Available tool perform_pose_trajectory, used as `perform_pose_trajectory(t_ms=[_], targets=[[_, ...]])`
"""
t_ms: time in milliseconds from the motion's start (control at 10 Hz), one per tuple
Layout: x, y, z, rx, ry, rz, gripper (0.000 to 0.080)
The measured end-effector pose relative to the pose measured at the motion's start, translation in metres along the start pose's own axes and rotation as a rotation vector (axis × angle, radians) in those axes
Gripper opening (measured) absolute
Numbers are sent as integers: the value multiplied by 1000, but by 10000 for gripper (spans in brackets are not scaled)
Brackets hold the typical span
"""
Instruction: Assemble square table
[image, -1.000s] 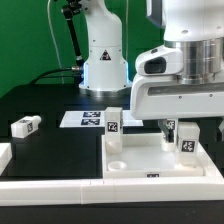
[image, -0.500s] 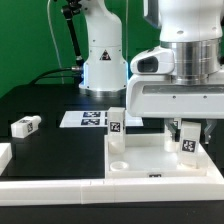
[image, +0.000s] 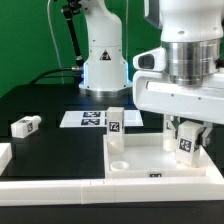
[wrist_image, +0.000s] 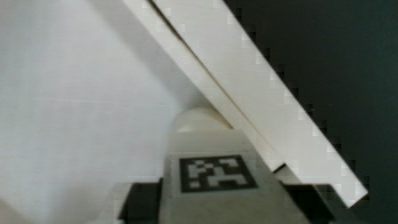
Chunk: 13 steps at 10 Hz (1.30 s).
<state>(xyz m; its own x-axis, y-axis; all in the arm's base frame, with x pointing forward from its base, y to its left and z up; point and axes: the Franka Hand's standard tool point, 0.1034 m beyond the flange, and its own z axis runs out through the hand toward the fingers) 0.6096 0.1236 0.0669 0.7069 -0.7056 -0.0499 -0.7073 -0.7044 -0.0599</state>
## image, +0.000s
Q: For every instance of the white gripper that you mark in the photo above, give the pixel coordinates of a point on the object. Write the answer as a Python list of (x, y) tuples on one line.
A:
[(153, 92)]

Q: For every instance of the white square table top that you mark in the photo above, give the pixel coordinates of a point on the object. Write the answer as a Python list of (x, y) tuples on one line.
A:
[(144, 157)]

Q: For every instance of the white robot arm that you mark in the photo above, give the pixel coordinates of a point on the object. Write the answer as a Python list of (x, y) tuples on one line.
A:
[(184, 77)]

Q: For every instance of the white marker plate with tags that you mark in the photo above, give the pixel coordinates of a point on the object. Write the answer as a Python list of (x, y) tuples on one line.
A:
[(77, 119)]

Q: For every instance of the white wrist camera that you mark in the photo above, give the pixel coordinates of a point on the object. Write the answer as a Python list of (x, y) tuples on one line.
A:
[(152, 60)]

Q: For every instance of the white U-shaped fence wall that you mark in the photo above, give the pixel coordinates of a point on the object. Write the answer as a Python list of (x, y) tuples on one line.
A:
[(110, 190)]

